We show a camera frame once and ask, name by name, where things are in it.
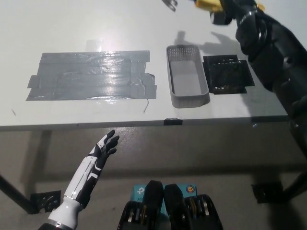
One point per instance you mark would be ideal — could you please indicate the black and white right hand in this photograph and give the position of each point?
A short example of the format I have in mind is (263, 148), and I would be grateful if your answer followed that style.
(235, 9)

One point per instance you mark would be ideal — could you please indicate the white and black left hand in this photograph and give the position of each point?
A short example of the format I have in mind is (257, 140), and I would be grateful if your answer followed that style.
(82, 177)

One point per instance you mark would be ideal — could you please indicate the blue hammer with yellow cloth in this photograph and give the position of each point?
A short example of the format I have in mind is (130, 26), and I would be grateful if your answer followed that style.
(206, 4)

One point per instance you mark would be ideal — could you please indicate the black robot body teal tops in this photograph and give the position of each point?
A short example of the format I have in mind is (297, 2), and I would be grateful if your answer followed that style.
(156, 203)

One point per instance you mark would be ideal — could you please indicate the gray perforated plastic container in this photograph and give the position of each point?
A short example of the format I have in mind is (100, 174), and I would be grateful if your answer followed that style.
(187, 81)

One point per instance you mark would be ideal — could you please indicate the black tape square patch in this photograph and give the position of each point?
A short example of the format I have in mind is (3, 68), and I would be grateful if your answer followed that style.
(225, 76)

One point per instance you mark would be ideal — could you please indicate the thin dark thread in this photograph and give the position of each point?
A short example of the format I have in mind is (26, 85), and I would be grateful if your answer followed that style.
(145, 106)

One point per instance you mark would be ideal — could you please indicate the gray duct tape patch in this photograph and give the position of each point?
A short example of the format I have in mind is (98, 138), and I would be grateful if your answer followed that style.
(84, 74)

